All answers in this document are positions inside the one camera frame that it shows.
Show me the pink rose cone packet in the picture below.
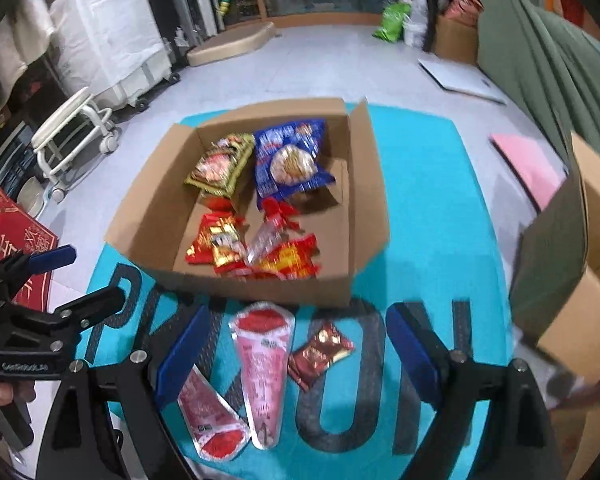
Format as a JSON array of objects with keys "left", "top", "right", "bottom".
[
  {"left": 178, "top": 365, "right": 250, "bottom": 463},
  {"left": 228, "top": 301, "right": 296, "bottom": 451}
]

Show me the red gold chocolate wrapper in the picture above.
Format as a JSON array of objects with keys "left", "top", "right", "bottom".
[{"left": 287, "top": 322, "right": 355, "bottom": 392}]

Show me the clear red-capped candy toy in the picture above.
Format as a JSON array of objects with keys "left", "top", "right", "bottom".
[{"left": 245, "top": 197, "right": 300, "bottom": 266}]

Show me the left hand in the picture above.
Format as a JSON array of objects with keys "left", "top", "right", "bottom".
[{"left": 0, "top": 382, "right": 36, "bottom": 407}]

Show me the red gift box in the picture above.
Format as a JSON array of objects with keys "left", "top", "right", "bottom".
[{"left": 0, "top": 188, "right": 58, "bottom": 312}]

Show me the large cardboard box right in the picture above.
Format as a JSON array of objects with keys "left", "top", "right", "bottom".
[{"left": 509, "top": 132, "right": 600, "bottom": 479}]

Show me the red orange snack packet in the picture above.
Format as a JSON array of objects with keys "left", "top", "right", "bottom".
[{"left": 185, "top": 211, "right": 247, "bottom": 273}]

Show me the white step stool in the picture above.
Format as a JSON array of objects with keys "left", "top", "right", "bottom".
[{"left": 31, "top": 87, "right": 120, "bottom": 204}]

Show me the green gold snack bag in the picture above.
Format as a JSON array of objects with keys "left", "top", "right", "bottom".
[{"left": 184, "top": 133, "right": 256, "bottom": 198}]

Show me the red yellow snack bag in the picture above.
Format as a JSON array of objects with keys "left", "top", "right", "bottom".
[{"left": 228, "top": 234, "right": 321, "bottom": 281}]

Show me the open brown cardboard box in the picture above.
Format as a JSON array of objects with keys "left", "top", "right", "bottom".
[{"left": 104, "top": 96, "right": 391, "bottom": 309}]

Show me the pink paper sheet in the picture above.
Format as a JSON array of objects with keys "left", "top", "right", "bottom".
[{"left": 490, "top": 134, "right": 565, "bottom": 212}]

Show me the blue snack bag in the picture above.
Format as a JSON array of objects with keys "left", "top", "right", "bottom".
[{"left": 253, "top": 118, "right": 336, "bottom": 208}]

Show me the teal foam mat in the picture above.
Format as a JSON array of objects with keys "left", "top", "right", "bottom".
[{"left": 74, "top": 103, "right": 516, "bottom": 480}]

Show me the white covered machine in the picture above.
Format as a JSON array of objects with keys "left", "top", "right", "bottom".
[{"left": 50, "top": 0, "right": 180, "bottom": 110}]

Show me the beige floor platform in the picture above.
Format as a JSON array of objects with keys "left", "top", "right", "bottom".
[{"left": 186, "top": 22, "right": 277, "bottom": 67}]

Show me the white flat board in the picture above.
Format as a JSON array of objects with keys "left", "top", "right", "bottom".
[{"left": 418, "top": 58, "right": 507, "bottom": 105}]

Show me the green fabric cover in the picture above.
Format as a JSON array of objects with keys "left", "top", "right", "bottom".
[{"left": 478, "top": 0, "right": 600, "bottom": 159}]

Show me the distant cardboard box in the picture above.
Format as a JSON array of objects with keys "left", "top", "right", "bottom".
[{"left": 432, "top": 16, "right": 478, "bottom": 65}]

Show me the green plastic bag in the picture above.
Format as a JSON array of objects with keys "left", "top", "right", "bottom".
[{"left": 373, "top": 1, "right": 412, "bottom": 44}]

